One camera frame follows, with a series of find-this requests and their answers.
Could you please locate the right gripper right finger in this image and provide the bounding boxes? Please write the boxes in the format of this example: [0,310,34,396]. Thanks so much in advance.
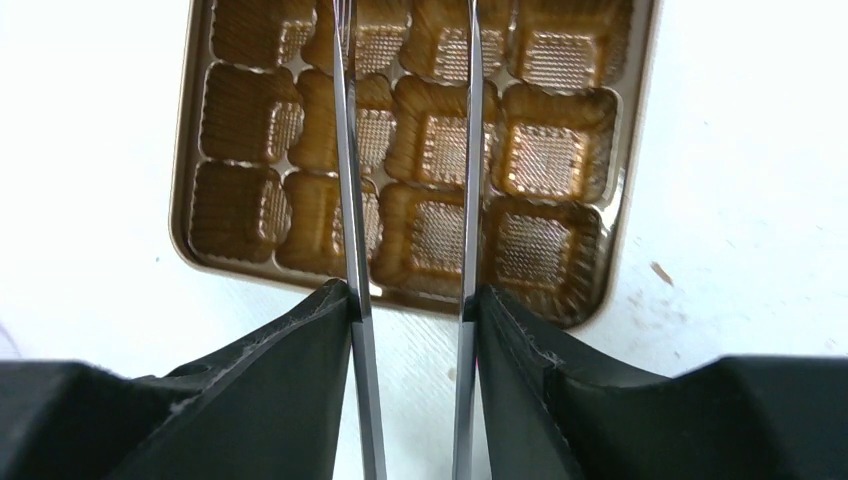
[476,286,847,479]

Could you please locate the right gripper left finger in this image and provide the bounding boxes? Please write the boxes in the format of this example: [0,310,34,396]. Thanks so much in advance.
[1,280,351,479]

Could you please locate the metal tongs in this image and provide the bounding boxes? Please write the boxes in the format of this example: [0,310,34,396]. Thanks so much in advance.
[332,1,485,479]

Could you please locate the gold chocolate box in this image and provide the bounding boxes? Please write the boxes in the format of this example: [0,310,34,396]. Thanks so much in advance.
[170,1,661,328]

